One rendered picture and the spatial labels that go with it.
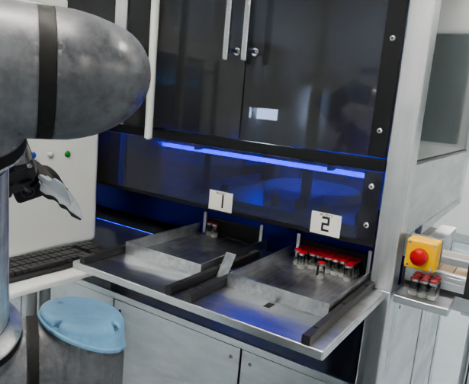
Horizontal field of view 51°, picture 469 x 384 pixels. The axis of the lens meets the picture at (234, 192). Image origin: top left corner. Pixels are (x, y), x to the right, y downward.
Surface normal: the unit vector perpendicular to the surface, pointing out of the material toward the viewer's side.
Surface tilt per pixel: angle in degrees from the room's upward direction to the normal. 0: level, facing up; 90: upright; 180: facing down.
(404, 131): 90
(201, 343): 90
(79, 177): 90
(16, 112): 122
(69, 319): 7
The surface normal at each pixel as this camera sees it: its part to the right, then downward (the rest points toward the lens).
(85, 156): 0.80, 0.18
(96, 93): 0.68, 0.44
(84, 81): 0.60, 0.29
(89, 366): 0.43, 0.20
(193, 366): -0.54, 0.11
